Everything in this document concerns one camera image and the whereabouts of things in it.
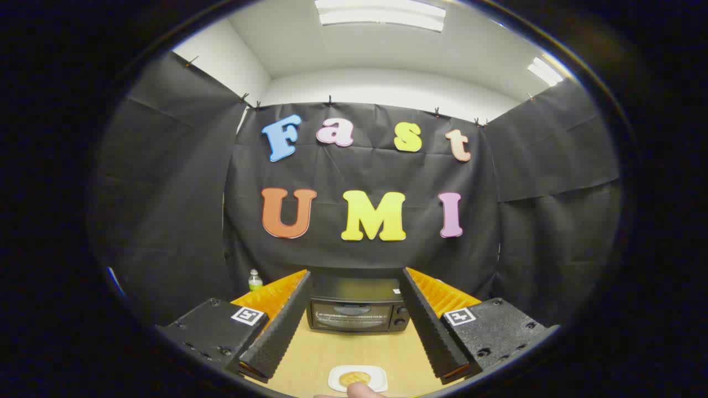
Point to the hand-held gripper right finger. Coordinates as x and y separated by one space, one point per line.
428 331

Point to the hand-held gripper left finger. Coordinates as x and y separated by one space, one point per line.
279 331

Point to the black toaster oven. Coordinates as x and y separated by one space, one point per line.
354 293

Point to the round bread roll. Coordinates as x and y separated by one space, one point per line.
354 378

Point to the green label plastic bottle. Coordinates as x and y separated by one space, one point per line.
254 283

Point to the white square plate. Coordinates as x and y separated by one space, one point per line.
378 380

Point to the small ceiling light panel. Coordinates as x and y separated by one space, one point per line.
545 72

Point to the long ceiling light panel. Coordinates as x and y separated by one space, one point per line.
381 14

